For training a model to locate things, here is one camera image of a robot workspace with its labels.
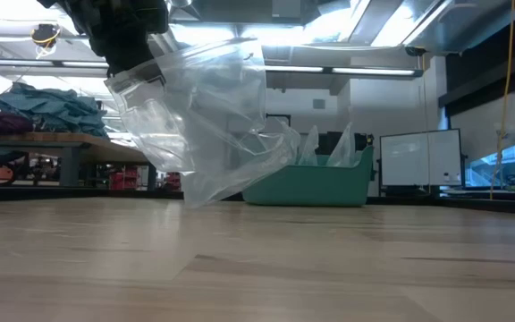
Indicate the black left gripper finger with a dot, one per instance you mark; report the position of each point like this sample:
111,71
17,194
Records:
118,58
141,53

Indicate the clear plastic zip bag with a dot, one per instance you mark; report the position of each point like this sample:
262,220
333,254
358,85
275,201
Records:
204,134

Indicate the teal cloth pile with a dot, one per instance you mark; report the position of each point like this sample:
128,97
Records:
47,107

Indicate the wooden workbench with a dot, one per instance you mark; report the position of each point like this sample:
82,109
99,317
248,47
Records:
83,145

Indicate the red storage crate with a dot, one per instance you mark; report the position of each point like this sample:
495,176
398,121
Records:
173,181
123,179

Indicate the teal plastic bin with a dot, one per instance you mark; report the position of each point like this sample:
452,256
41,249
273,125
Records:
320,185

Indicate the long ceiling light bar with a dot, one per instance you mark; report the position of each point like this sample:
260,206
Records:
365,71

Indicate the black screen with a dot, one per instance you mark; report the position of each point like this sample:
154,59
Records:
362,141

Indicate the whiteboard on stand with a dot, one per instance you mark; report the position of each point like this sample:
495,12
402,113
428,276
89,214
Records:
418,156

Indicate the black frame stand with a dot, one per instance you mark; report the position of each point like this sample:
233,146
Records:
280,117

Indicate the grey square wall vent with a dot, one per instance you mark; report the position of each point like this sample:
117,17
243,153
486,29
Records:
319,104

